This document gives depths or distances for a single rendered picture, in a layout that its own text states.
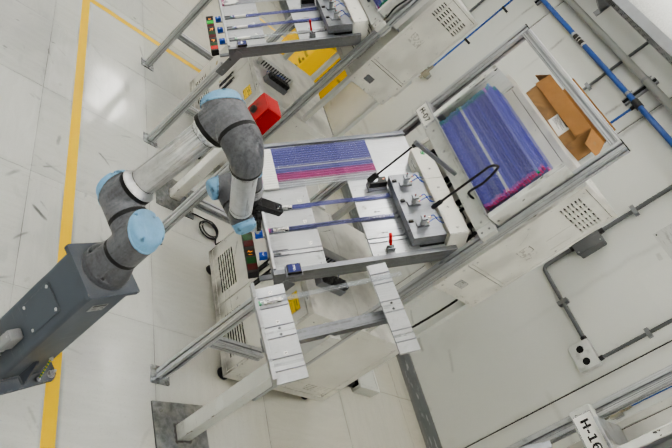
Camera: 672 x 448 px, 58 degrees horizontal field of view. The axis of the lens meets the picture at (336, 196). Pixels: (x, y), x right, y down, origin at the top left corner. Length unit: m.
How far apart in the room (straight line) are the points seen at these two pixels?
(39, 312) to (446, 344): 2.66
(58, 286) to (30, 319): 0.16
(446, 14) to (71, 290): 2.41
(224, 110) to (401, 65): 2.01
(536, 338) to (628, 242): 0.75
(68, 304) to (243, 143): 0.72
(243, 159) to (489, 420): 2.57
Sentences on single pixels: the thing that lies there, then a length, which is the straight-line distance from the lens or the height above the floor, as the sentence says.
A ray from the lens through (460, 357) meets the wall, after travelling 3.95.
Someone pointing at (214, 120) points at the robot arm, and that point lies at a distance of 1.68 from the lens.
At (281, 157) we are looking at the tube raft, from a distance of 2.59.
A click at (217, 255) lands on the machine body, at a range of 3.07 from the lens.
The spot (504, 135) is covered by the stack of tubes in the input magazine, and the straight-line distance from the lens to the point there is 2.40.
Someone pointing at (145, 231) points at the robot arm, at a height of 0.77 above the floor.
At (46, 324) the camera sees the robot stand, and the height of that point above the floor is 0.33.
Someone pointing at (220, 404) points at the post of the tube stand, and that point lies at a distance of 2.38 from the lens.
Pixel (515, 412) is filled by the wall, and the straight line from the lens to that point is 3.73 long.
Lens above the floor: 1.86
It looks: 22 degrees down
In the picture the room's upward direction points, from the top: 51 degrees clockwise
